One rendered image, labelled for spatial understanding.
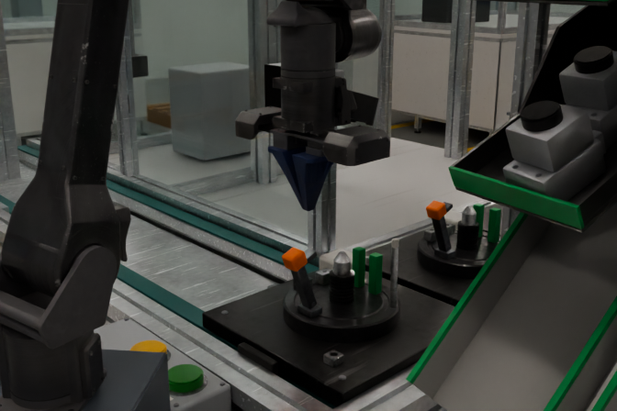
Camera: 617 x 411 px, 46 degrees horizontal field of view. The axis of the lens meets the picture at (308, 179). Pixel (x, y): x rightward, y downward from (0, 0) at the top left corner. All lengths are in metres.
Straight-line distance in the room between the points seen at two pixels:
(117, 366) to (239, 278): 0.52
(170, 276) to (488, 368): 0.60
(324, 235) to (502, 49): 4.78
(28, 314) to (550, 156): 0.39
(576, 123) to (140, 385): 0.39
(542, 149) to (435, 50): 5.62
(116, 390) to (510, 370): 0.33
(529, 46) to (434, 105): 5.53
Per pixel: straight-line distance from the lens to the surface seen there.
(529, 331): 0.69
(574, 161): 0.58
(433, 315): 0.90
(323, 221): 1.08
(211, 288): 1.10
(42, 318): 0.53
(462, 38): 2.01
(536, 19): 0.69
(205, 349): 0.86
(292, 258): 0.79
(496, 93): 5.82
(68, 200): 0.53
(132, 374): 0.62
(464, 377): 0.70
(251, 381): 0.78
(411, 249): 1.09
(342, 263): 0.85
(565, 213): 0.56
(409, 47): 6.36
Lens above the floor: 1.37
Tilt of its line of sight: 16 degrees down
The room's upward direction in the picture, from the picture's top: straight up
